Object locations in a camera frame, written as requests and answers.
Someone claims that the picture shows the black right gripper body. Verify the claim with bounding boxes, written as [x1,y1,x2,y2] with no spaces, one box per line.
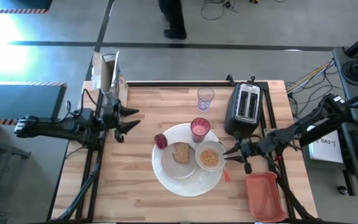
[241,138,265,175]

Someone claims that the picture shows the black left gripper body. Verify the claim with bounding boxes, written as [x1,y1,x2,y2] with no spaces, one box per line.
[99,102,124,144]

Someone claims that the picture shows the orange handled spoon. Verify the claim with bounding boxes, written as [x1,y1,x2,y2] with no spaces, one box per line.
[218,141,232,184]

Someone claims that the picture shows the white ceramic bowl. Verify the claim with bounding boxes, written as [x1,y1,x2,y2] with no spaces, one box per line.
[195,140,227,172]

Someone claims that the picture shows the pink glass tumbler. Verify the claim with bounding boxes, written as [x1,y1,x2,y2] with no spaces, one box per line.
[190,117,211,144]

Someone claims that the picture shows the blue cereal box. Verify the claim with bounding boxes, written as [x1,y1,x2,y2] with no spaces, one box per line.
[91,51,129,108]

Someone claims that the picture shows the brown bread slice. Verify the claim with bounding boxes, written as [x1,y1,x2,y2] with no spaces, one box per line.
[172,142,191,164]

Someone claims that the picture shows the white round woven placemat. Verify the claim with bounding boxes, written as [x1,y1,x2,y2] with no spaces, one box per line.
[151,123,224,197]

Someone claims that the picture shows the golden cereal flakes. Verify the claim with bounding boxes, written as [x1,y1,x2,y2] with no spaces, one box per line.
[200,149,219,167]

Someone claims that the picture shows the black toaster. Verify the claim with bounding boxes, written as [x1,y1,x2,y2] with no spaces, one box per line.
[224,81,264,139]

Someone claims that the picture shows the orange plastic tray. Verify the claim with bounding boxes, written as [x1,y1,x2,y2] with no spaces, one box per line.
[244,171,287,223]

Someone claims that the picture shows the clear glass tumbler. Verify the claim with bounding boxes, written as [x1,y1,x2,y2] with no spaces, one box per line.
[196,86,216,113]

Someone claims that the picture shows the beige round plate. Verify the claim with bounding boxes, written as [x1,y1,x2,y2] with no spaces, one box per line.
[161,141,198,180]

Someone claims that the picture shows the black diagonal stand bar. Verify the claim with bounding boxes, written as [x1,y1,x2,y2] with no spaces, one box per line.
[300,107,356,147]

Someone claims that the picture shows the yellow black hazard tape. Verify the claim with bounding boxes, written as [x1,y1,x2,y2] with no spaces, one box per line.
[0,8,48,14]
[0,81,68,87]

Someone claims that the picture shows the dark side platform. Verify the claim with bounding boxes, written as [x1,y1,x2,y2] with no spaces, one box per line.
[0,82,68,125]

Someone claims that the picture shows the dark grey computer desk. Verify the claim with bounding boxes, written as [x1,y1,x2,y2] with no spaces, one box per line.
[333,46,358,197]

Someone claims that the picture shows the black metal rig frame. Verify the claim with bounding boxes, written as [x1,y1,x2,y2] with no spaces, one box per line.
[47,80,318,224]

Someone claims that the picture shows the yellow cable bundle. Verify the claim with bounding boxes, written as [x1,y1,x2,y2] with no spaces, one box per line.
[286,60,336,94]

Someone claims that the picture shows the coiled black cable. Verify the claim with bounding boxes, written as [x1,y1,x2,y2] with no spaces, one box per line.
[342,60,358,83]

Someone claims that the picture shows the black floor cable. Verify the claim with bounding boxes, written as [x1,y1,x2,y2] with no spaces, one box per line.
[200,0,239,21]

